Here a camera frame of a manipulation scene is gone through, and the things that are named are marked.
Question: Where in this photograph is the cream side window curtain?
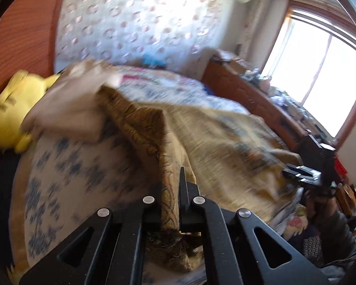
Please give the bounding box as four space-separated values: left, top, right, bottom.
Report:
238 0 271 66

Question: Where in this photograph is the yellow Pikachu plush toy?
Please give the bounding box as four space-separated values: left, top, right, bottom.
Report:
0 70 59 154

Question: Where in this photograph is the long wooden sideboard cabinet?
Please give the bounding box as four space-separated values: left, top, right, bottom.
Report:
202 59 307 152

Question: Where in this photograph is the folded beige cloth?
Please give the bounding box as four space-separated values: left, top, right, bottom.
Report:
21 60 123 142

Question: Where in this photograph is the red-brown slatted wardrobe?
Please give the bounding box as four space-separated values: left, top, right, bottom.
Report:
0 0 63 93

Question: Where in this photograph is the wooden framed window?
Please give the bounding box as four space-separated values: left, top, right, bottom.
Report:
262 0 356 148

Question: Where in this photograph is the white circle-patterned curtain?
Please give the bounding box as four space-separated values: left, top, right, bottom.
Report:
54 0 243 79

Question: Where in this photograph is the person's right hand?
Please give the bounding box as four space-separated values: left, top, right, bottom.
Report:
305 190 337 223

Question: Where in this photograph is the gold patterned brocade garment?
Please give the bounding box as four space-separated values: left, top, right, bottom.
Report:
96 86 302 272

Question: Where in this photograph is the blue toy on headboard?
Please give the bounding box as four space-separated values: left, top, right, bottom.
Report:
142 53 166 70

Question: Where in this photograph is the floral blue bed cover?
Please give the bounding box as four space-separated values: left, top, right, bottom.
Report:
7 66 246 284

